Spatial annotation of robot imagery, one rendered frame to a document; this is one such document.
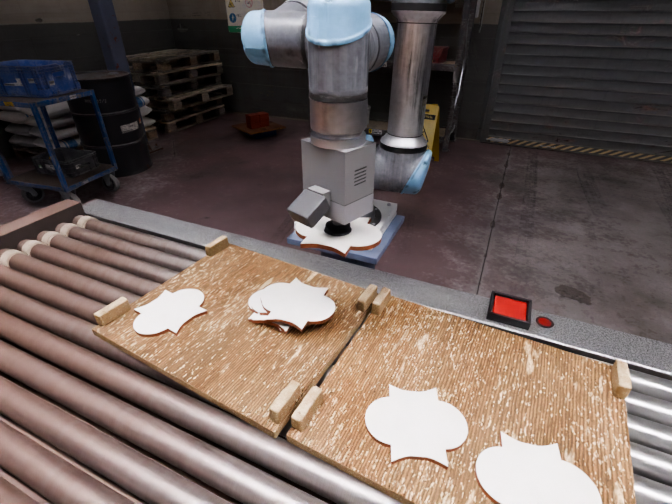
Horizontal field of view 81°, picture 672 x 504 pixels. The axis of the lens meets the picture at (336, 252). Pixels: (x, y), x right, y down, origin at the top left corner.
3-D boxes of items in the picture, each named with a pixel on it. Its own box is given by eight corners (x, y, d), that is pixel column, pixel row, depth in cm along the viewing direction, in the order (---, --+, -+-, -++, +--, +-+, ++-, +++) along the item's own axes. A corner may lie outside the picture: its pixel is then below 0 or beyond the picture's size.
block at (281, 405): (292, 389, 59) (291, 377, 58) (303, 394, 58) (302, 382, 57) (268, 420, 55) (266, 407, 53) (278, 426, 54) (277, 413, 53)
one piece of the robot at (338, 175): (265, 118, 49) (276, 231, 58) (315, 131, 44) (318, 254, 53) (332, 103, 57) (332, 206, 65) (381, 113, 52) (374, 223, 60)
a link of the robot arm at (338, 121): (339, 106, 46) (294, 96, 51) (339, 145, 49) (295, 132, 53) (379, 97, 51) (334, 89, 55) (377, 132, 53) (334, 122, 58)
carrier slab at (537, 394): (383, 299, 80) (384, 292, 79) (619, 375, 64) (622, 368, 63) (286, 441, 54) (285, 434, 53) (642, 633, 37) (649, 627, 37)
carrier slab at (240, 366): (228, 247, 97) (227, 241, 96) (379, 299, 80) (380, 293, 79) (93, 335, 71) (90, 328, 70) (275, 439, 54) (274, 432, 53)
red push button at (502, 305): (494, 299, 81) (495, 294, 80) (525, 307, 78) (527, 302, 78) (490, 317, 76) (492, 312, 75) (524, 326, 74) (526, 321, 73)
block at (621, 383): (609, 369, 63) (616, 357, 61) (622, 373, 62) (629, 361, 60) (611, 397, 58) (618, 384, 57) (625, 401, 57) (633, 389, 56)
